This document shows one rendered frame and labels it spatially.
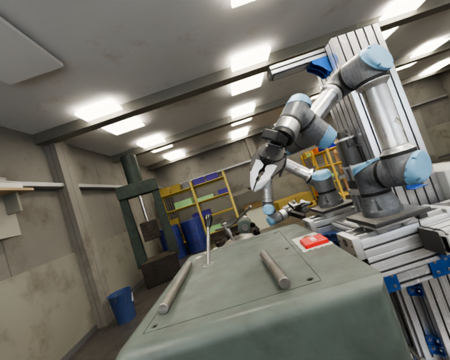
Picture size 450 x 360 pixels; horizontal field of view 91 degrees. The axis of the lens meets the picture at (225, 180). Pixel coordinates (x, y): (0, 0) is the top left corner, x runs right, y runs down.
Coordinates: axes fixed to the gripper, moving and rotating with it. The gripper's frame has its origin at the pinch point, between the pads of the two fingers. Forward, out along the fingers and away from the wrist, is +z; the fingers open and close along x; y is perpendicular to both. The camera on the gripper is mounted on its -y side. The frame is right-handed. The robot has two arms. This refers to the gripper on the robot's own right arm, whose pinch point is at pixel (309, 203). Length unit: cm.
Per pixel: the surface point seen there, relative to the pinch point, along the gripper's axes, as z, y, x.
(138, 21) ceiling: -54, 177, -147
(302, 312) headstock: -74, -91, -86
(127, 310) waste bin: -238, 143, 199
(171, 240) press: -153, 293, 244
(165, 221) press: -148, 320, 208
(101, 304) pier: -277, 172, 192
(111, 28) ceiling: -80, 182, -147
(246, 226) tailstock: -43, 37, 31
